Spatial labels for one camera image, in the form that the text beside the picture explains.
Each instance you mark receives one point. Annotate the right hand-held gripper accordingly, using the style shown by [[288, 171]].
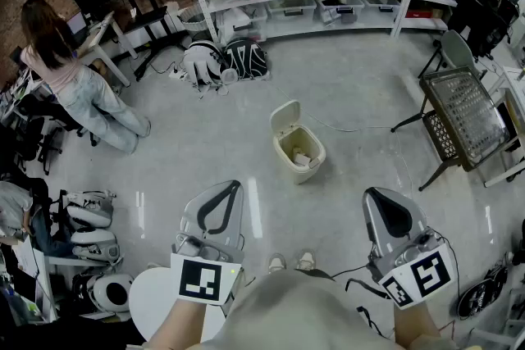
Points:
[[426, 274]]

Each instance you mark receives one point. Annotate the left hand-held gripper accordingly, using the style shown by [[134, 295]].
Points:
[[201, 278]]

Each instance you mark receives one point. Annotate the cream lidded trash bin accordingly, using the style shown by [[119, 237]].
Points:
[[303, 172]]

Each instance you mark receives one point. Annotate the person's right forearm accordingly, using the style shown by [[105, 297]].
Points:
[[414, 324]]

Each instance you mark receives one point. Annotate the person's left forearm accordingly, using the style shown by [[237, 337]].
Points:
[[176, 319]]

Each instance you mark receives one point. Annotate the crumpled paper trash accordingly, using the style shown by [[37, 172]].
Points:
[[302, 159]]

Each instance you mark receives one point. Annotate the person's left shoe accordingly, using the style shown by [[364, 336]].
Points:
[[277, 262]]

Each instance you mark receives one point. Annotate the person's shoe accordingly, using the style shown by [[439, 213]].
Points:
[[306, 259], [277, 262]]

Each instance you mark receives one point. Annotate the person's right shoe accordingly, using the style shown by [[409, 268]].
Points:
[[306, 259]]

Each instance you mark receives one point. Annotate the black round bag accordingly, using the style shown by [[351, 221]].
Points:
[[482, 295]]

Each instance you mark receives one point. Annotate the white robot shell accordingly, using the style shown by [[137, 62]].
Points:
[[110, 291], [94, 244], [90, 209]]

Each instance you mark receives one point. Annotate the person's grey shirt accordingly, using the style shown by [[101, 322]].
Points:
[[295, 311]]

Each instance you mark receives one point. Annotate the white power strip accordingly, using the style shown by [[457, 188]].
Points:
[[177, 74]]

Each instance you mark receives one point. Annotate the white striped backpack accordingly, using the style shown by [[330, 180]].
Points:
[[201, 61]]

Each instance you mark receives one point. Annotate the black patterned backpack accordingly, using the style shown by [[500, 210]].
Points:
[[246, 57]]

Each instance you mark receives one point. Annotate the grey chair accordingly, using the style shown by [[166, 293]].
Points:
[[457, 49]]

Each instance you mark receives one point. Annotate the white woven basket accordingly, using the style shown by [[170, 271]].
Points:
[[194, 21]]

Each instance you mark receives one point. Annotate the black office chair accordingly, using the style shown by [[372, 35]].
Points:
[[37, 127]]

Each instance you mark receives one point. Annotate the white desk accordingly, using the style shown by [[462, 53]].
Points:
[[100, 49]]

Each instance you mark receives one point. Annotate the black screen stand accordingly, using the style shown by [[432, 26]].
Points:
[[143, 18]]

